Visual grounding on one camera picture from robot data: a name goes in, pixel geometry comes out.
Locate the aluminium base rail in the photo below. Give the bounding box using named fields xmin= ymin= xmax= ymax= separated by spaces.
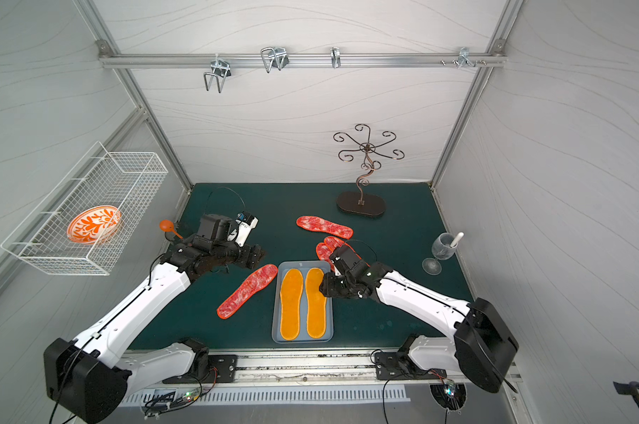
xmin=85 ymin=347 xmax=458 ymax=387

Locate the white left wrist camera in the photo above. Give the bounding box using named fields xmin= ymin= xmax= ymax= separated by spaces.
xmin=234 ymin=211 xmax=259 ymax=247

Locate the bronze scroll jewelry stand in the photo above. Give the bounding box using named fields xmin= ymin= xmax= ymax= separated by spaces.
xmin=333 ymin=124 xmax=405 ymax=218

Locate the metal hook left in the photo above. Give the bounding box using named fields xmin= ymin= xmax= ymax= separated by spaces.
xmin=203 ymin=58 xmax=232 ymax=94

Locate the red insole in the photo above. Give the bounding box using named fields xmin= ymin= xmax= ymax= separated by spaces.
xmin=324 ymin=236 xmax=346 ymax=253
xmin=296 ymin=216 xmax=354 ymax=240
xmin=216 ymin=264 xmax=278 ymax=320

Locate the orange patterned bowl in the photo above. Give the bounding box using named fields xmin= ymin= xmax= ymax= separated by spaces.
xmin=67 ymin=205 xmax=122 ymax=245

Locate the blue plastic storage tray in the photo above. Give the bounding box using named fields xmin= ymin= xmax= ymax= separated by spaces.
xmin=272 ymin=261 xmax=334 ymax=345

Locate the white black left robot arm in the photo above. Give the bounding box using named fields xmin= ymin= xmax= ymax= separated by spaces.
xmin=44 ymin=211 xmax=264 ymax=423

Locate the red insole under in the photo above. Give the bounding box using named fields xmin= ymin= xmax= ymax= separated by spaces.
xmin=315 ymin=242 xmax=335 ymax=263

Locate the red insole top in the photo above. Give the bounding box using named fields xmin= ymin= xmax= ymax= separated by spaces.
xmin=296 ymin=216 xmax=354 ymax=240

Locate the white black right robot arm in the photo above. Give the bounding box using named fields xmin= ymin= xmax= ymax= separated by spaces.
xmin=319 ymin=245 xmax=519 ymax=393

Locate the metal hook middle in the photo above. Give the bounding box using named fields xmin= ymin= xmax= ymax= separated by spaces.
xmin=260 ymin=47 xmax=289 ymax=73

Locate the metal bracket right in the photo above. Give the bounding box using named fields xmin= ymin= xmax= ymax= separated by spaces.
xmin=440 ymin=48 xmax=487 ymax=69

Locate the aluminium top rail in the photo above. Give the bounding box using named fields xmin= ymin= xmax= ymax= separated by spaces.
xmin=99 ymin=51 xmax=508 ymax=70

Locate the metal hook small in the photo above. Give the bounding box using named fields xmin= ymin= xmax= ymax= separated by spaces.
xmin=330 ymin=47 xmax=341 ymax=69

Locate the yellow insole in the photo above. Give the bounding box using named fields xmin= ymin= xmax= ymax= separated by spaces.
xmin=280 ymin=269 xmax=304 ymax=341
xmin=305 ymin=268 xmax=327 ymax=339

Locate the white vent strip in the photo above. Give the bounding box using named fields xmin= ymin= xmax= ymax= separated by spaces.
xmin=99 ymin=384 xmax=411 ymax=408

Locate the white wire basket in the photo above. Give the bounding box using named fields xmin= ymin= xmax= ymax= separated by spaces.
xmin=1 ymin=142 xmax=169 ymax=276

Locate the clear measuring cup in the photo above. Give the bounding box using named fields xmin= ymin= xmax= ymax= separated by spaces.
xmin=422 ymin=231 xmax=464 ymax=276

